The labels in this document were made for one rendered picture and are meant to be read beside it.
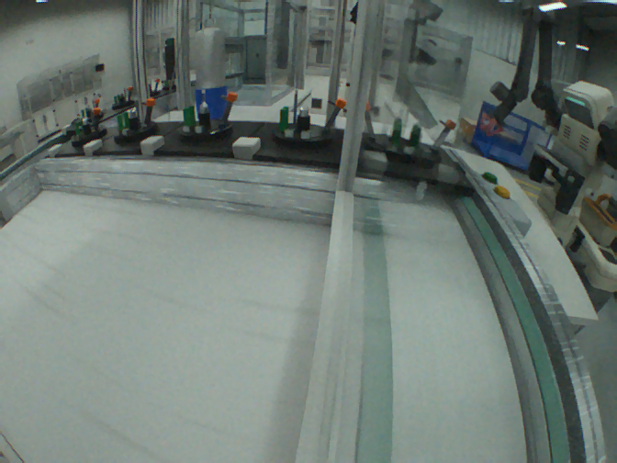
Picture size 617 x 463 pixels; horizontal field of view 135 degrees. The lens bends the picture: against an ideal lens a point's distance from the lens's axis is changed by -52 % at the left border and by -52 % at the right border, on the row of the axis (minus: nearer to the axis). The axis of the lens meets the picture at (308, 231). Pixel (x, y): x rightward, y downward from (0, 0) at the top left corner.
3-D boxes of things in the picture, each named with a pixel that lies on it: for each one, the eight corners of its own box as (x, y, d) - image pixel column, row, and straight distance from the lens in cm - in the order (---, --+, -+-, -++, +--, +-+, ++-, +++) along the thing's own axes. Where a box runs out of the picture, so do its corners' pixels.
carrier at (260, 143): (353, 138, 73) (359, 93, 70) (354, 175, 50) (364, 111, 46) (265, 129, 76) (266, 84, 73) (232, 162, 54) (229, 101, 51)
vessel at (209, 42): (229, 84, 138) (230, 11, 139) (217, 88, 125) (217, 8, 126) (205, 85, 144) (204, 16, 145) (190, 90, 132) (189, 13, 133)
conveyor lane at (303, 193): (433, 176, 86) (443, 147, 83) (470, 246, 59) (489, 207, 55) (108, 149, 123) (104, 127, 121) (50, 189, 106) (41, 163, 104)
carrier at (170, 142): (264, 129, 76) (265, 84, 73) (230, 162, 55) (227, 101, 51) (190, 127, 86) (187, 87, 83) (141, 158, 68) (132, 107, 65)
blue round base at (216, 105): (232, 112, 140) (231, 84, 138) (219, 120, 127) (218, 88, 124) (206, 112, 147) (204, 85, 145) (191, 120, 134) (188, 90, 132)
